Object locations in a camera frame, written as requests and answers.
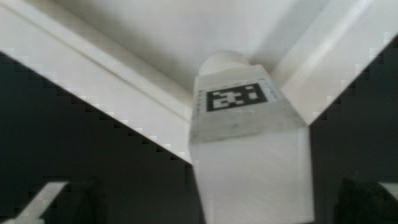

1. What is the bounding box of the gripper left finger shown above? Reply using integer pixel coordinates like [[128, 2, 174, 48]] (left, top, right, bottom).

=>
[[10, 178, 108, 224]]

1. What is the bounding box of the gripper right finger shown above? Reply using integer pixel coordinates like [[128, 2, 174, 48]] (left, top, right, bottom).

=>
[[332, 178, 398, 224]]

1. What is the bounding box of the white table leg with tag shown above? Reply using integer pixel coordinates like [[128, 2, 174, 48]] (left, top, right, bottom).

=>
[[188, 51, 314, 224]]

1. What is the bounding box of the white square tabletop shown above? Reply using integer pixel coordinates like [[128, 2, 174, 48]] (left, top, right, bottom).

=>
[[0, 0, 398, 157]]

